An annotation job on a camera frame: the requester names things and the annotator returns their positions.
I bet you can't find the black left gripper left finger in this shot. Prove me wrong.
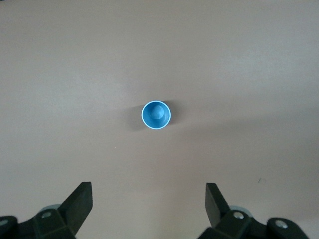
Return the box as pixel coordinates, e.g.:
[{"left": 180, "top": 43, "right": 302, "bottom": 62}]
[{"left": 0, "top": 182, "right": 94, "bottom": 239}]

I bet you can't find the blue plastic cup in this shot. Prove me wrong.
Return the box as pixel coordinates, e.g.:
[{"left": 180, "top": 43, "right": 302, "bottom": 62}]
[{"left": 141, "top": 100, "right": 172, "bottom": 130}]

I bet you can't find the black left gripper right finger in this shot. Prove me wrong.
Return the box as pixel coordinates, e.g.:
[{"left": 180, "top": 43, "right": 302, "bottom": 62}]
[{"left": 198, "top": 183, "right": 310, "bottom": 239}]

